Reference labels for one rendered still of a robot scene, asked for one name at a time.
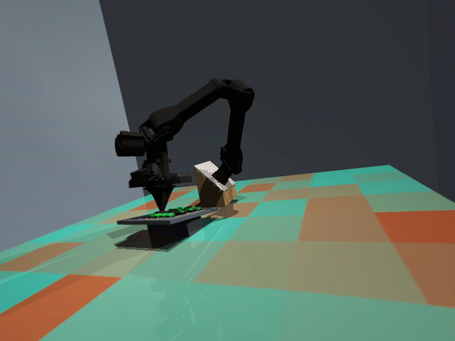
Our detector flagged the grey switch panel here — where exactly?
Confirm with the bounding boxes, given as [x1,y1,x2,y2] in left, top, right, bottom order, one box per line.
[117,205,219,237]

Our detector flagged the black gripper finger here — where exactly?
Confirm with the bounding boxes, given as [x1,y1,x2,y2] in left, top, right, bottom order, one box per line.
[155,185,176,211]
[144,187,161,211]

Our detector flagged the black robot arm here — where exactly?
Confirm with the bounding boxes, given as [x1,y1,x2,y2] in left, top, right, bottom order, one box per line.
[115,77,255,185]

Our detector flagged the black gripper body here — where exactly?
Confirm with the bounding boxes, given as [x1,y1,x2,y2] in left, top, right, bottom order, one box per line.
[129,155,192,188]

